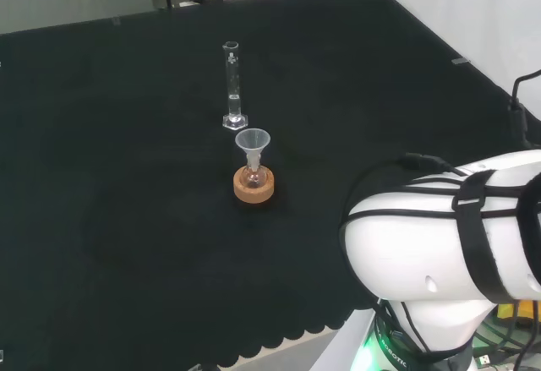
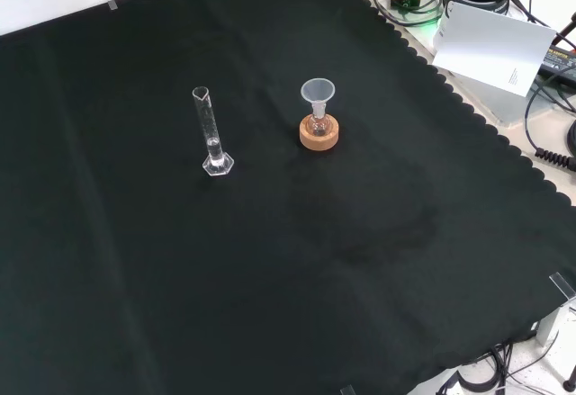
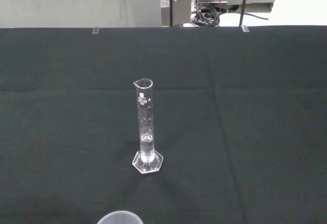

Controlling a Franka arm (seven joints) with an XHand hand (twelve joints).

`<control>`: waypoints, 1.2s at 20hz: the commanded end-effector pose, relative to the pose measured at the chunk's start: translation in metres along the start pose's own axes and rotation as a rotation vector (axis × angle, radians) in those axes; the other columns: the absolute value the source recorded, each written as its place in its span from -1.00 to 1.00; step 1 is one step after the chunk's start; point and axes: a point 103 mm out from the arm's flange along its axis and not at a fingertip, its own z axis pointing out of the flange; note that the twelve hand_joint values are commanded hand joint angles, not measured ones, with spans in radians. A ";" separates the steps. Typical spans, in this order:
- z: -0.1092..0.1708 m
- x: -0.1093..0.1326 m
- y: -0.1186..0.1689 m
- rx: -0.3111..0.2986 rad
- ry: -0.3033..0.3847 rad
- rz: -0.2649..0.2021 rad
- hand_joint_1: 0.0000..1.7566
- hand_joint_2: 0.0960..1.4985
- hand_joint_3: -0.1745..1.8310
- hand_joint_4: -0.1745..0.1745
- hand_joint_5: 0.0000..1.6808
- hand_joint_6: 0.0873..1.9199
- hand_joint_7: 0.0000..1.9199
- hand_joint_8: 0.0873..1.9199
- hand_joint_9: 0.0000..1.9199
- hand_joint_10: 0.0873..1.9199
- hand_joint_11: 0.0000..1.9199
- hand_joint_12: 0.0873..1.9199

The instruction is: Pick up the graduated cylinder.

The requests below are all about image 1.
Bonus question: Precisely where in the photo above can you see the black cloth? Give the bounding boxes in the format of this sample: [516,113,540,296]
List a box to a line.
[0,0,541,368]

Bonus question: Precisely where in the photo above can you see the clear plastic funnel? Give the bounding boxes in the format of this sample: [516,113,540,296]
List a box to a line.
[234,128,271,170]

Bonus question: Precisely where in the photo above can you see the cork ring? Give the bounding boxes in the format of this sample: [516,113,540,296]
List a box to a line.
[232,164,276,205]

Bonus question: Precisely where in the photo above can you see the clear glass graduated cylinder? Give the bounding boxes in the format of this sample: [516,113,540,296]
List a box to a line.
[221,41,249,130]

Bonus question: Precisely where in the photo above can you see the round-bottom glass flask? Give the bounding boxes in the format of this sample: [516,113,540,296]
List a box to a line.
[243,161,266,190]

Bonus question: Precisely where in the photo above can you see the black cable with ferrite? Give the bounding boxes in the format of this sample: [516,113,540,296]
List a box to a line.
[506,66,541,149]

